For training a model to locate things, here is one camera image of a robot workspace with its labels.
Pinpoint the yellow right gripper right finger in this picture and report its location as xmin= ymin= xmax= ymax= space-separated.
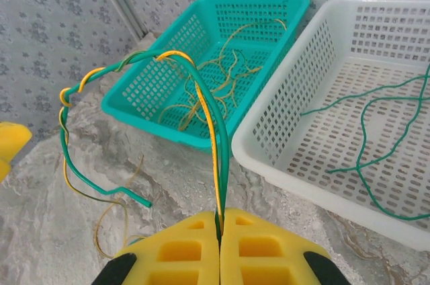
xmin=218 ymin=207 xmax=347 ymax=285

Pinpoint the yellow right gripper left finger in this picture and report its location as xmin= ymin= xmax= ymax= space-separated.
xmin=90 ymin=209 xmax=221 ymax=285

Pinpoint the thin yellow cable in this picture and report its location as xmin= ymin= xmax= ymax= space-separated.
xmin=59 ymin=50 xmax=224 ymax=259
xmin=126 ymin=154 xmax=145 ymax=198
xmin=214 ymin=17 xmax=288 ymax=97
xmin=194 ymin=48 xmax=263 ymax=106
xmin=157 ymin=95 xmax=206 ymax=132

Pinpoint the thin green cable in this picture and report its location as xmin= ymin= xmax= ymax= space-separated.
xmin=300 ymin=63 xmax=430 ymax=118
xmin=59 ymin=48 xmax=231 ymax=232
xmin=327 ymin=73 xmax=430 ymax=222

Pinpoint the white plastic basket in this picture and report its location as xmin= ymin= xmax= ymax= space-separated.
xmin=231 ymin=0 xmax=430 ymax=253

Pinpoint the teal plastic basket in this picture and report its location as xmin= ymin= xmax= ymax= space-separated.
xmin=100 ymin=0 xmax=311 ymax=155

